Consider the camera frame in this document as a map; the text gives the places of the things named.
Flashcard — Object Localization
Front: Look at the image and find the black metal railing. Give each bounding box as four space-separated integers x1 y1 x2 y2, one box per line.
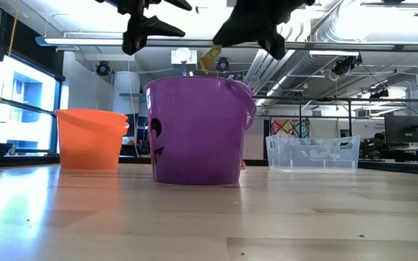
252 94 418 138

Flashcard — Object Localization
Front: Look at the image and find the purple halloween bucket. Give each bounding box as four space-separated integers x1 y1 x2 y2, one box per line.
142 75 258 186

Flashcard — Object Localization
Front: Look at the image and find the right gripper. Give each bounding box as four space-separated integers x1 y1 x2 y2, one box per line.
212 0 316 61

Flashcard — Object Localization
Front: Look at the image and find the silver ventilation duct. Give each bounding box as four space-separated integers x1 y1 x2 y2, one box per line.
245 7 340 106

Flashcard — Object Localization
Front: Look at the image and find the orange halloween bucket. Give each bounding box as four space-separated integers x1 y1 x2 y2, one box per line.
55 108 131 170

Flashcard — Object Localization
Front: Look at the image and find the person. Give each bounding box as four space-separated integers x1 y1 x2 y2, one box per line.
361 132 387 160

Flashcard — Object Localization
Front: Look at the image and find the clear plastic bin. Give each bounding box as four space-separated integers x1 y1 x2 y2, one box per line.
266 134 361 173

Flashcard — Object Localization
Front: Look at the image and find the long ceiling light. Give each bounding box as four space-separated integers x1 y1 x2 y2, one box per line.
35 36 125 47

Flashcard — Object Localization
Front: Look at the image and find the yellow candy wrapper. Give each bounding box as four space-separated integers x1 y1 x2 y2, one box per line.
198 44 223 76

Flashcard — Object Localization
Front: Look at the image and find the colourful wall poster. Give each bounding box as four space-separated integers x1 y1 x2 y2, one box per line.
269 118 311 139

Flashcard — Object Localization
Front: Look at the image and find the black room monitor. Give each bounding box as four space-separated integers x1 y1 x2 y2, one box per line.
384 115 418 144

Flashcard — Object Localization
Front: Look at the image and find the white cylindrical column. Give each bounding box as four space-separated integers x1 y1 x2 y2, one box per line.
112 70 142 117

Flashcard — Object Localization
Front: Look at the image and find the black ceiling camera rig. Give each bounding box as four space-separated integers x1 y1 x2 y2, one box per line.
331 54 363 76
369 86 390 99

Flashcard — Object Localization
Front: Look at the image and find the large window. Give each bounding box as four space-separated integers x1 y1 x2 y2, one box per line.
0 54 63 155

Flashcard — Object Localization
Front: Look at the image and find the black aluminium frame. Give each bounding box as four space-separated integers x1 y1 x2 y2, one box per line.
0 154 418 179

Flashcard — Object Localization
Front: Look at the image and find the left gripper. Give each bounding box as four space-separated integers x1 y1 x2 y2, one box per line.
116 0 194 56

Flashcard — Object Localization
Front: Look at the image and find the thin yellow cord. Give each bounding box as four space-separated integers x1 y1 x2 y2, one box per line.
7 0 20 57

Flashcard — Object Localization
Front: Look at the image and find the white square ceiling fixture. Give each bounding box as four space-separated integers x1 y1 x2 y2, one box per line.
171 47 198 67

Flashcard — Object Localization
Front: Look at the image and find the ceiling light fixture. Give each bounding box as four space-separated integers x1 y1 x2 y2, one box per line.
360 1 418 17

